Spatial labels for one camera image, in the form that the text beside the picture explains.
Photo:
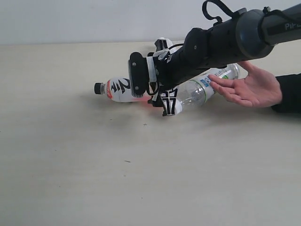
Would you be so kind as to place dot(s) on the clear bottle green lime label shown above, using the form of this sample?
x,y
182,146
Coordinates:
x,y
197,91

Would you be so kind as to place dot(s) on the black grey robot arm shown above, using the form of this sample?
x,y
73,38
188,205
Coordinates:
x,y
246,35

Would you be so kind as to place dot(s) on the clear ribbed water bottle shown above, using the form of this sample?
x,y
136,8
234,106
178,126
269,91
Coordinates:
x,y
163,43

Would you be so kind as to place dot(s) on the black sleeved forearm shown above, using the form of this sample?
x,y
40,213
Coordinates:
x,y
290,86

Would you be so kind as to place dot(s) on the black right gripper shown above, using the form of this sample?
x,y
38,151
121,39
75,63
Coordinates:
x,y
166,70

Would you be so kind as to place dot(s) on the open human hand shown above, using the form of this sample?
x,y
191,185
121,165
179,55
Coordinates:
x,y
259,89

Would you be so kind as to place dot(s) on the pink white peach drink bottle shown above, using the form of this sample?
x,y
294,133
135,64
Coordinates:
x,y
119,90

